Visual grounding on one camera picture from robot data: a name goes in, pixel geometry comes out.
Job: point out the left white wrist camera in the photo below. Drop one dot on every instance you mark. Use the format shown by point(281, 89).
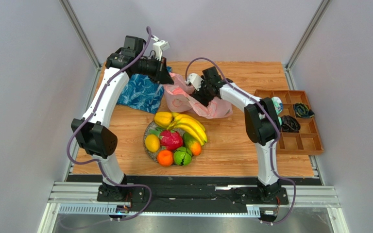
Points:
point(159, 46)

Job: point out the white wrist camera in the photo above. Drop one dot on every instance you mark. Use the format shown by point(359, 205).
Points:
point(194, 80)
point(159, 46)

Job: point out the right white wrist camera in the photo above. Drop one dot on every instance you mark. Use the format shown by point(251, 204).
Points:
point(194, 80)

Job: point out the blue patterned cloth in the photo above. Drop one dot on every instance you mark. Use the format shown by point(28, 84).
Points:
point(140, 93)

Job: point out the dark striped sock roll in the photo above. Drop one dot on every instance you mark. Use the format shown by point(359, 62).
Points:
point(302, 111)

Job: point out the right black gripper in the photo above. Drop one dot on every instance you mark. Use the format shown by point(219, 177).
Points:
point(200, 95)

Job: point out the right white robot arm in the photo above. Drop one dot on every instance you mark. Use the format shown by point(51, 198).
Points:
point(261, 121)

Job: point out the fake orange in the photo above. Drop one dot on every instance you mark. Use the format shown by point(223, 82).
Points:
point(165, 158)

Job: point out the yellow fake bell pepper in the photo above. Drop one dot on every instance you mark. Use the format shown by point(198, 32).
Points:
point(163, 119)

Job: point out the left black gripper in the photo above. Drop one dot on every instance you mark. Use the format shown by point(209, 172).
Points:
point(161, 75)

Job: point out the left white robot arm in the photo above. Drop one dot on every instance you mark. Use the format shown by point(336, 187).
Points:
point(91, 130)

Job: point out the pink plastic bag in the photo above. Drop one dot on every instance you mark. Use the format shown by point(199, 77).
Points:
point(179, 100)

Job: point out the brown compartment tray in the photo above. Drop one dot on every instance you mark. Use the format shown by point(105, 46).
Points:
point(307, 141)

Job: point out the black sock roll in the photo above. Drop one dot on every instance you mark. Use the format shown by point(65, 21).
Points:
point(290, 124)

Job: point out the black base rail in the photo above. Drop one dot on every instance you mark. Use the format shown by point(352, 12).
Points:
point(194, 194)

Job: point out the green white sock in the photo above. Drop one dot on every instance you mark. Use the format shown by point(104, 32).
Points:
point(278, 105)

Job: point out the speckled ceramic plate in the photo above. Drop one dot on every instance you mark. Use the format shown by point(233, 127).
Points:
point(151, 155)

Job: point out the fake mango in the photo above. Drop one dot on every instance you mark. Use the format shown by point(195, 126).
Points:
point(192, 144)

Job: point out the red fake dragon fruit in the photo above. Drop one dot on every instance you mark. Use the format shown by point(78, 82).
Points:
point(169, 139)

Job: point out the yellow fake lemon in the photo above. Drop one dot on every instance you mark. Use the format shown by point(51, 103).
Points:
point(152, 143)

